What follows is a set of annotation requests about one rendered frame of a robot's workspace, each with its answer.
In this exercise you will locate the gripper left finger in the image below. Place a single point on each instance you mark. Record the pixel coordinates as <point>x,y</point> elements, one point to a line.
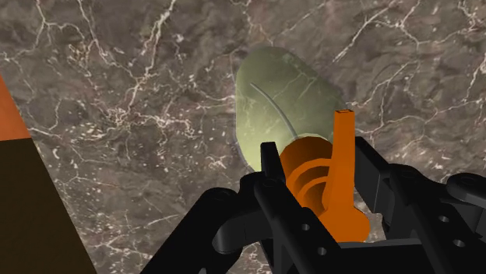
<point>277,212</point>

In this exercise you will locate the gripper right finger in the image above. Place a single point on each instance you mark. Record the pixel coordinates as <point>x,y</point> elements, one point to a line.
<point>414,197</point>

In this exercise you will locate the green spray bottle orange nozzle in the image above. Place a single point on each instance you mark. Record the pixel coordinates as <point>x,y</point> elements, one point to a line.
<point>288,114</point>

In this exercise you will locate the orange and dark brown cabinet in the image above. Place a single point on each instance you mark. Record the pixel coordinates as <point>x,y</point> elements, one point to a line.
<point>34,205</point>

